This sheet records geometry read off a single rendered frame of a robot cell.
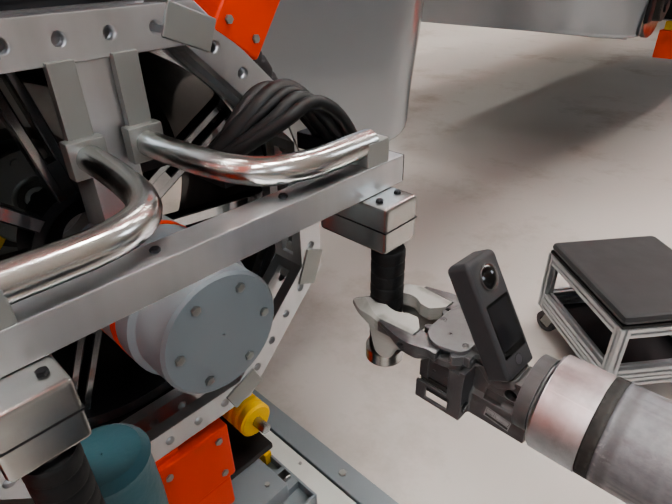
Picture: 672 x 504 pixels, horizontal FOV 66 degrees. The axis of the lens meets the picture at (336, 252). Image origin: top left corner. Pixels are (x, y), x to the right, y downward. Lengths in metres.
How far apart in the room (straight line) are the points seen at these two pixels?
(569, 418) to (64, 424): 0.36
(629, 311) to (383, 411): 0.71
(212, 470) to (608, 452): 0.56
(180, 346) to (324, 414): 1.11
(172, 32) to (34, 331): 0.32
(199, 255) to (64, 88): 0.21
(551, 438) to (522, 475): 1.02
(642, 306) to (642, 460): 1.12
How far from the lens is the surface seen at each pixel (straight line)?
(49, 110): 0.92
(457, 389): 0.52
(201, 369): 0.51
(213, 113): 0.73
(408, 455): 1.48
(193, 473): 0.82
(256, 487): 1.15
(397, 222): 0.50
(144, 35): 0.55
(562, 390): 0.47
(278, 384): 1.65
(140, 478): 0.58
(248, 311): 0.51
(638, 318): 1.53
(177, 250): 0.38
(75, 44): 0.52
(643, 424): 0.47
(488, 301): 0.48
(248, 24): 0.61
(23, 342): 0.36
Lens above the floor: 1.16
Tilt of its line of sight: 31 degrees down
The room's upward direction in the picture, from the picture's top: 1 degrees counter-clockwise
